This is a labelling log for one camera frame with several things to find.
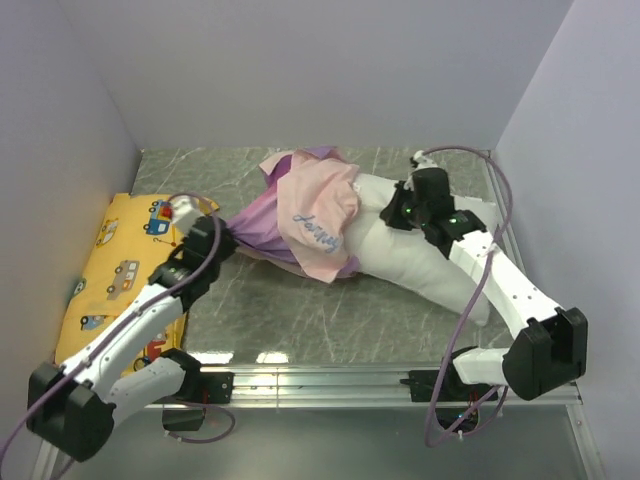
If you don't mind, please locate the white pillow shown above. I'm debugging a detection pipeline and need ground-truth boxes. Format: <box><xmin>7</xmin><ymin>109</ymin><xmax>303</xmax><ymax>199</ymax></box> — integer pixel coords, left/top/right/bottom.
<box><xmin>344</xmin><ymin>173</ymin><xmax>476</xmax><ymax>315</ymax></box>

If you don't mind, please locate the pink purple pillowcase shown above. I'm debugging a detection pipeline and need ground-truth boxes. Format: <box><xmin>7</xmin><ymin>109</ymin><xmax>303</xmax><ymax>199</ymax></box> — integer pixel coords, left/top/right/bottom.
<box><xmin>227</xmin><ymin>146</ymin><xmax>360</xmax><ymax>283</ymax></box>

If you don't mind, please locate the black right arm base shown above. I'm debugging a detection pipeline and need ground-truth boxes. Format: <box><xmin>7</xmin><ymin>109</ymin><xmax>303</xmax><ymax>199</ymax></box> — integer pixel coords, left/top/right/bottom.
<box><xmin>400</xmin><ymin>367</ymin><xmax>491</xmax><ymax>434</ymax></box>

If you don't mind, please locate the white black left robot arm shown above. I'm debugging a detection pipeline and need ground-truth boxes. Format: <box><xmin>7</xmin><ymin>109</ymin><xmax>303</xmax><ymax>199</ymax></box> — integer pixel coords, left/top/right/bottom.
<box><xmin>25</xmin><ymin>216</ymin><xmax>236</xmax><ymax>462</ymax></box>

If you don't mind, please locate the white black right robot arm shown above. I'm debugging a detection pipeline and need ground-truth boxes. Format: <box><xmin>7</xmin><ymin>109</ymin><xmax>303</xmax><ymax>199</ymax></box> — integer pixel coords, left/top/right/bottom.
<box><xmin>380</xmin><ymin>167</ymin><xmax>588</xmax><ymax>400</ymax></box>

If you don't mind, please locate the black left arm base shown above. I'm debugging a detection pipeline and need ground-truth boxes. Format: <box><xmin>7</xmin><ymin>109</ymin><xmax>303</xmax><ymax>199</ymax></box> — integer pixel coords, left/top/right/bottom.
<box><xmin>153</xmin><ymin>372</ymin><xmax>236</xmax><ymax>444</ymax></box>

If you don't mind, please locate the yellow cartoon car pillow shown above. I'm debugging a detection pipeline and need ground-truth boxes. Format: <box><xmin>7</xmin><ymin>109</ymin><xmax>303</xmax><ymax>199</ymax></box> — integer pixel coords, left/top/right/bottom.
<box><xmin>54</xmin><ymin>193</ymin><xmax>183</xmax><ymax>365</ymax></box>

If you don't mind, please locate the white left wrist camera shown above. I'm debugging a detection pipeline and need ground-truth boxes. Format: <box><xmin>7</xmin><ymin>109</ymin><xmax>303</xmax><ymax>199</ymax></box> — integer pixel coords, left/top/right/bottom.
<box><xmin>168</xmin><ymin>195</ymin><xmax>204</xmax><ymax>235</ymax></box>

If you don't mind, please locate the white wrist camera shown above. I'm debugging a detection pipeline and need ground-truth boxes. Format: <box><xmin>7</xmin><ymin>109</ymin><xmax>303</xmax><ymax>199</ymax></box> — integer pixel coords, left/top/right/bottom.
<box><xmin>409</xmin><ymin>150</ymin><xmax>438</xmax><ymax>171</ymax></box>
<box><xmin>168</xmin><ymin>195</ymin><xmax>204</xmax><ymax>235</ymax></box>

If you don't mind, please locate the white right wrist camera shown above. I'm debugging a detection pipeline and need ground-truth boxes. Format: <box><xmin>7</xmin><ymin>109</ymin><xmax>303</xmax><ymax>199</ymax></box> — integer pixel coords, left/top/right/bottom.
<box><xmin>409</xmin><ymin>150</ymin><xmax>438</xmax><ymax>171</ymax></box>

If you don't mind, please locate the aluminium frame rail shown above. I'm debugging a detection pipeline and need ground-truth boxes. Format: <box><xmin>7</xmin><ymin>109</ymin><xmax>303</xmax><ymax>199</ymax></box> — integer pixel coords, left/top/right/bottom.
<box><xmin>29</xmin><ymin>149</ymin><xmax>606</xmax><ymax>480</ymax></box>

